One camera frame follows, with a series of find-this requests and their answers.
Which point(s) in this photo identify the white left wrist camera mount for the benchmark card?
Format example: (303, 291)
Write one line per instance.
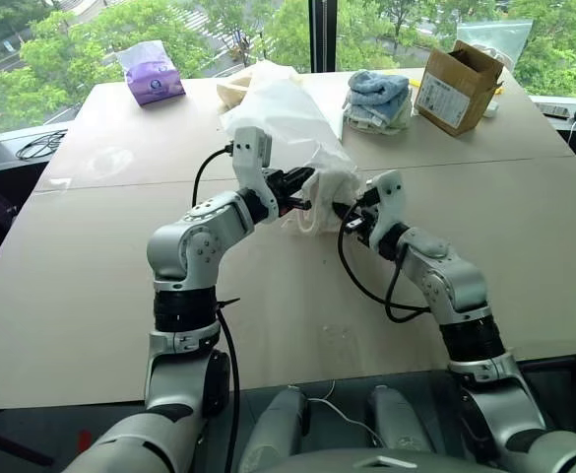
(250, 148)

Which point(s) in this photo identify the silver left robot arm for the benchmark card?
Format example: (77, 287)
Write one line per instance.
(199, 246)

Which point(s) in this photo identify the pale green folded towel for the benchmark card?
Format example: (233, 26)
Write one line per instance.
(381, 125)

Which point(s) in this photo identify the black phone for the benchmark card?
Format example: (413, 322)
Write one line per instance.
(553, 110)

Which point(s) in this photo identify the beige cloth bag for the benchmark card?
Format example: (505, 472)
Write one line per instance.
(233, 88)

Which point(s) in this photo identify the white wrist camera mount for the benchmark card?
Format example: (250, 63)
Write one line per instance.
(250, 148)
(390, 197)

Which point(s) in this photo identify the clear plastic zip bag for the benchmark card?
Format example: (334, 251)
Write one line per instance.
(506, 37)

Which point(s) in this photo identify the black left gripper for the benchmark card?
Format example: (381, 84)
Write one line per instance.
(276, 184)

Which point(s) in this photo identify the brown cardboard box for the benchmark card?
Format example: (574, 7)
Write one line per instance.
(452, 93)

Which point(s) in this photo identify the grey rounded robot leg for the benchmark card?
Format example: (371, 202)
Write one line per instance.
(275, 424)
(398, 419)

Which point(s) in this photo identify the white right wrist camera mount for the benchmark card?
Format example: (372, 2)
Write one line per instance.
(390, 197)

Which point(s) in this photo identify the yellow strip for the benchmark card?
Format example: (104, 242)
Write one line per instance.
(415, 82)

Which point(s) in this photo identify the dark window frame post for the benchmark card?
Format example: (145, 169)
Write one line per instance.
(323, 34)

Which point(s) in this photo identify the blue folded towel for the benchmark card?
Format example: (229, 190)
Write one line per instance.
(378, 86)

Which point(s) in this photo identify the white folded towel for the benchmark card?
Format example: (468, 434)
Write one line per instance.
(371, 111)

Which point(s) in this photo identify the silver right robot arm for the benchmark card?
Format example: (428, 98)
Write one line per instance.
(457, 283)

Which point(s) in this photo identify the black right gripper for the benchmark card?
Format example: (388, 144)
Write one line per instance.
(366, 222)

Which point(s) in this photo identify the purple tissue pack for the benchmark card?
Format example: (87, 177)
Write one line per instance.
(153, 81)

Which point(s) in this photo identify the small white object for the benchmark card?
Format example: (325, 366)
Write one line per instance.
(490, 111)

